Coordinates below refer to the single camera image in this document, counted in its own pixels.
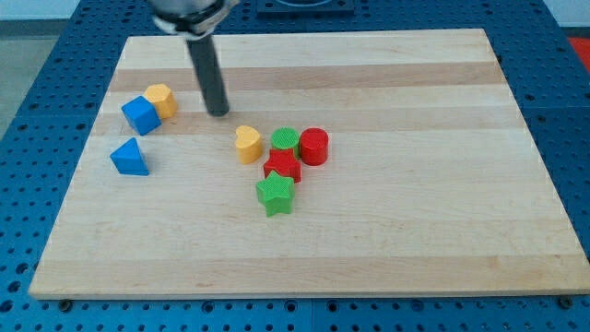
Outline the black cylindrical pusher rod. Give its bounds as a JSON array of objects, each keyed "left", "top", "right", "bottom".
[{"left": 186, "top": 35, "right": 230, "bottom": 117}]

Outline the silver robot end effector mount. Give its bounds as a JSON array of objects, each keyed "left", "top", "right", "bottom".
[{"left": 147, "top": 0, "right": 240, "bottom": 36}]

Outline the blue cube block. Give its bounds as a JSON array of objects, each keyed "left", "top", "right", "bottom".
[{"left": 122, "top": 96, "right": 161, "bottom": 136}]

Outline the blue triangle block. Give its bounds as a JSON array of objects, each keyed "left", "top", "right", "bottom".
[{"left": 110, "top": 137, "right": 149, "bottom": 176}]

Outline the yellow hexagon block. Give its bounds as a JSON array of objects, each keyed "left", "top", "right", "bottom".
[{"left": 143, "top": 84, "right": 178, "bottom": 119}]

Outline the yellow heart block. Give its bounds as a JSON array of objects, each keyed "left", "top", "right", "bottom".
[{"left": 234, "top": 125, "right": 263, "bottom": 164}]

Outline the green cylinder block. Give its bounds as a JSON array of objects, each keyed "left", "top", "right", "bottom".
[{"left": 271, "top": 127, "right": 300, "bottom": 159}]

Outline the red star block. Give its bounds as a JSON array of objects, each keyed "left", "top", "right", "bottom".
[{"left": 263, "top": 148, "right": 302, "bottom": 183}]

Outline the red cylinder block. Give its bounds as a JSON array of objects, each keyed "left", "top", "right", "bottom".
[{"left": 300, "top": 127, "right": 329, "bottom": 166}]

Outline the green star block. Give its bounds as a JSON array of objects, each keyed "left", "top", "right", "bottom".
[{"left": 255, "top": 171, "right": 295, "bottom": 217}]

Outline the wooden board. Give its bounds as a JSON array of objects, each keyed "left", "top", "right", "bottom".
[{"left": 29, "top": 29, "right": 589, "bottom": 300}]

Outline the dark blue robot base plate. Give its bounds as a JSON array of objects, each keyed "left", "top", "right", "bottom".
[{"left": 255, "top": 0, "right": 355, "bottom": 16}]

